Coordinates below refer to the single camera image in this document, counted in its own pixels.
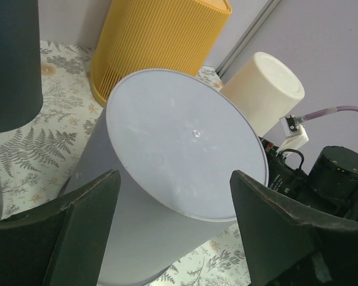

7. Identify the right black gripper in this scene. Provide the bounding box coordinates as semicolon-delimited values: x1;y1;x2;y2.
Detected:
260;137;307;198

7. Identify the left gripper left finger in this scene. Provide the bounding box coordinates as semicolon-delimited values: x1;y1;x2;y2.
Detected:
0;170;121;285

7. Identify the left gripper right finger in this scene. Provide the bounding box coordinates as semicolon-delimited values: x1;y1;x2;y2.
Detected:
230;170;358;285

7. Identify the cream white bin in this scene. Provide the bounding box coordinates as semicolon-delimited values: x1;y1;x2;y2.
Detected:
220;52;305;137

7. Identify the translucent grey bin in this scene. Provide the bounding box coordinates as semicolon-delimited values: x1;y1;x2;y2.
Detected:
66;69;269;285

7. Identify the slate blue tapered bin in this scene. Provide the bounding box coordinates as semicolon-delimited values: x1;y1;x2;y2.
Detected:
0;0;43;133

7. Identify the yellow mesh basket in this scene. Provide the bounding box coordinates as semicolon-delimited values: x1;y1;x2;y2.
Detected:
90;0;232;106

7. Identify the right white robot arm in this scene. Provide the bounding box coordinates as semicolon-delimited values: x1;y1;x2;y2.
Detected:
260;138;358;222

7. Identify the floral patterned table mat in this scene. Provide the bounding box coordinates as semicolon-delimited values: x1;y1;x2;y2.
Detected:
0;41;251;285

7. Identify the right aluminium frame post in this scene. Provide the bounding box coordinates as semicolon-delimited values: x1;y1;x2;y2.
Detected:
216;0;281;78

